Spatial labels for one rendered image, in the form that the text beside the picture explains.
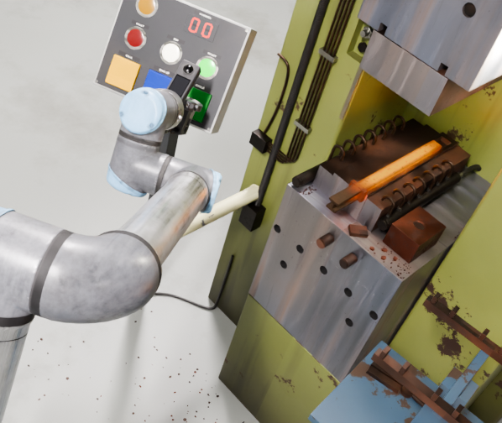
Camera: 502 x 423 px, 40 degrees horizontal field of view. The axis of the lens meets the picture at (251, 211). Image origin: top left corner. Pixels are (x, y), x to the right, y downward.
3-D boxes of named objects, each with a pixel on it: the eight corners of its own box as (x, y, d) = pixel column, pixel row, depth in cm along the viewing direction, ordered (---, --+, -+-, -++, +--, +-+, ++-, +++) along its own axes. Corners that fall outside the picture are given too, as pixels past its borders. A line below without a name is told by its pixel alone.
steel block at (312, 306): (341, 383, 188) (402, 281, 158) (248, 292, 203) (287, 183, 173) (448, 295, 222) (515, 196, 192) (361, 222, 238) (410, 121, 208)
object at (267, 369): (295, 462, 219) (341, 384, 188) (217, 378, 235) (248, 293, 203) (394, 373, 254) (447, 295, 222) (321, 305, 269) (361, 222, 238)
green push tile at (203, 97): (201, 123, 173) (211, 95, 171) (174, 111, 173) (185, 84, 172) (202, 122, 174) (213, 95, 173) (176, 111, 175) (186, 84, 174)
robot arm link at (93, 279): (144, 282, 81) (230, 164, 146) (46, 248, 81) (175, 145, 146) (120, 364, 85) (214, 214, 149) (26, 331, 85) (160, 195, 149)
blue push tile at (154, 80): (165, 108, 173) (175, 80, 172) (139, 96, 174) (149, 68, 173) (167, 108, 175) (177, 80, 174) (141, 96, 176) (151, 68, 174)
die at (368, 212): (370, 232, 167) (383, 207, 161) (312, 184, 175) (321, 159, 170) (458, 175, 193) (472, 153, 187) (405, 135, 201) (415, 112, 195)
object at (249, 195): (148, 260, 187) (150, 247, 184) (136, 248, 189) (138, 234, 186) (259, 203, 214) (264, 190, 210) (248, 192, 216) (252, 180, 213)
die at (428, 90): (429, 117, 143) (447, 79, 137) (358, 66, 152) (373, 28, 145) (520, 70, 169) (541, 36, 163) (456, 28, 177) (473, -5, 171)
